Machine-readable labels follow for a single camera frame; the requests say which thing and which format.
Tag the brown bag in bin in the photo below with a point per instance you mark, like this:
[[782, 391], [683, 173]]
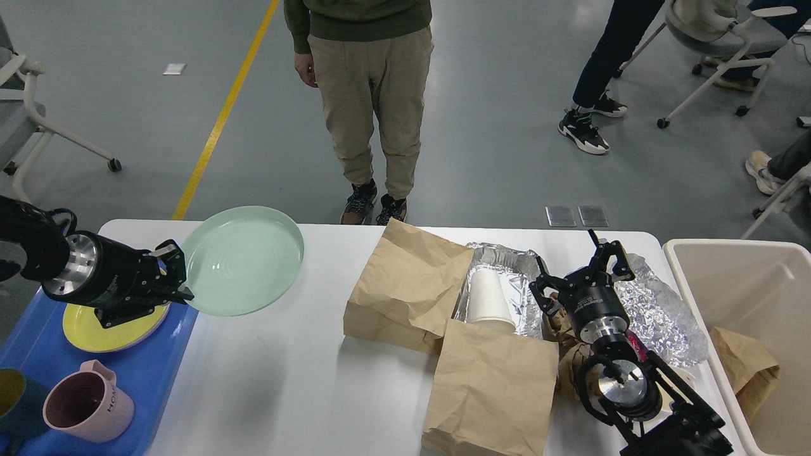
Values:
[[753, 373]]

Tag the beige plastic bin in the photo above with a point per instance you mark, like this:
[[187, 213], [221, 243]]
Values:
[[758, 289]]

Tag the white paper cup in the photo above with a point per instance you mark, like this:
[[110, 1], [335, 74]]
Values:
[[487, 306]]

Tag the left white office chair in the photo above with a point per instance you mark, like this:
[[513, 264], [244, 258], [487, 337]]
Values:
[[25, 129]]

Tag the light green plate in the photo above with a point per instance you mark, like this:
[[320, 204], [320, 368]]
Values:
[[242, 260]]

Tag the person in black trousers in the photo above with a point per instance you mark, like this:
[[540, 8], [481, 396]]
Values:
[[626, 25]]

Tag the crumpled aluminium foil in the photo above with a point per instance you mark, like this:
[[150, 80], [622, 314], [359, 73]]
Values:
[[660, 318]]

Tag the crumpled brown paper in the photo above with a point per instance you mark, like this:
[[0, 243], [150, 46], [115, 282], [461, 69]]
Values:
[[573, 353]]

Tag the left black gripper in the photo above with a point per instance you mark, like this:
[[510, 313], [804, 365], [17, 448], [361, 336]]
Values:
[[119, 283]]

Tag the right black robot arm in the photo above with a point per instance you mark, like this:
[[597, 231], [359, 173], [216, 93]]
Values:
[[622, 383]]

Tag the yellow plate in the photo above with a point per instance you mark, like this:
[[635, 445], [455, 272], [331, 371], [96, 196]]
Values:
[[83, 330]]

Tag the blue-grey mug yellow inside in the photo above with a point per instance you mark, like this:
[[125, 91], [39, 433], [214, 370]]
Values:
[[22, 401]]

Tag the brown paper bag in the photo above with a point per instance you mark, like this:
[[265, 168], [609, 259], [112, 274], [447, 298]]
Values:
[[408, 289], [492, 393]]

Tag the upper brown paper bag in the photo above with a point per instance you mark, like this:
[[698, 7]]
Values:
[[408, 289]]

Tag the lower brown paper bag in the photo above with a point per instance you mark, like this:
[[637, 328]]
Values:
[[492, 393]]

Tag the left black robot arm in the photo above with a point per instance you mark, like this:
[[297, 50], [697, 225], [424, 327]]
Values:
[[41, 234]]

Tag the aluminium foil tray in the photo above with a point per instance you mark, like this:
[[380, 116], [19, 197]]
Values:
[[516, 269]]

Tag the white office chair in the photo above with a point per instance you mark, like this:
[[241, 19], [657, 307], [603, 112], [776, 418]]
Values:
[[718, 29], [25, 129]]

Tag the right white office chair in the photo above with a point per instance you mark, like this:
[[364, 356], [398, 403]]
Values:
[[718, 29]]

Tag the person in khaki trousers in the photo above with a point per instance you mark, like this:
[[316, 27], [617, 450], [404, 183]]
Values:
[[370, 61]]

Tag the pink mug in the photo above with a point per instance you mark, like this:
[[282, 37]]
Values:
[[89, 404]]

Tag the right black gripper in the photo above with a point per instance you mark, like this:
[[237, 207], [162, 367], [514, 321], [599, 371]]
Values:
[[588, 296]]

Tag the seated person at right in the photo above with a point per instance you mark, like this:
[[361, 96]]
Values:
[[771, 172]]

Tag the white chair at right edge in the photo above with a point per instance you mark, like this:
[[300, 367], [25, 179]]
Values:
[[780, 201]]

